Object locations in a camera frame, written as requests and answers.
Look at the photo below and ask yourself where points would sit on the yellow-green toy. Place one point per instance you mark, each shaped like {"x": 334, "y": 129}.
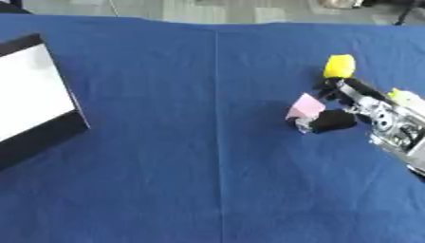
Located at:
{"x": 396, "y": 94}

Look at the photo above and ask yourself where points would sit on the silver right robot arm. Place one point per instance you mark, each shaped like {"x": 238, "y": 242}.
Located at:
{"x": 403, "y": 126}

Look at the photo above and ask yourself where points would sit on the black box with white inside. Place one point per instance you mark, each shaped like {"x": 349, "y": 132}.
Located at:
{"x": 33, "y": 98}

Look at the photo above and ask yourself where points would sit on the pink block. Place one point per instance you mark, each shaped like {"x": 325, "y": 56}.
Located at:
{"x": 306, "y": 107}

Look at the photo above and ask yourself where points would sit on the black tripod leg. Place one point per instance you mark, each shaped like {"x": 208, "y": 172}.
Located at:
{"x": 407, "y": 12}

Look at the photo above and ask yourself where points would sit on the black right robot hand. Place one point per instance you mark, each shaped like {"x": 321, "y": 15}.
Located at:
{"x": 334, "y": 120}

